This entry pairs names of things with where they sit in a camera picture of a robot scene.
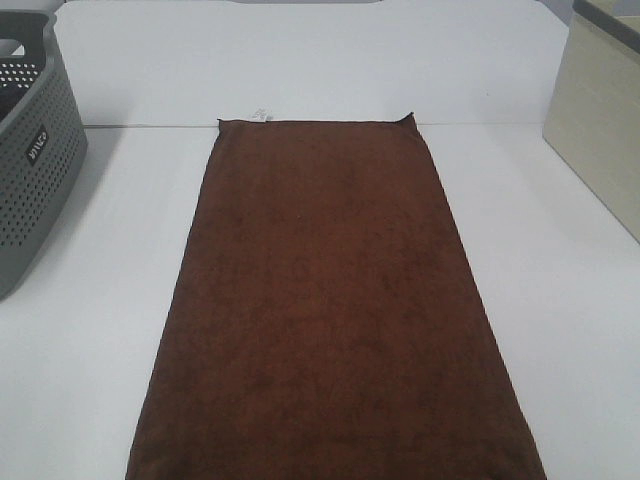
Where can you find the beige fabric storage box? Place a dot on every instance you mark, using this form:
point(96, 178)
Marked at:
point(593, 118)

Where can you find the brown towel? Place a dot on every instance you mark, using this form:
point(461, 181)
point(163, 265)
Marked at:
point(326, 323)

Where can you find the grey perforated plastic basket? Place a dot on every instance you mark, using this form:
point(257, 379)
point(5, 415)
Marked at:
point(43, 141)

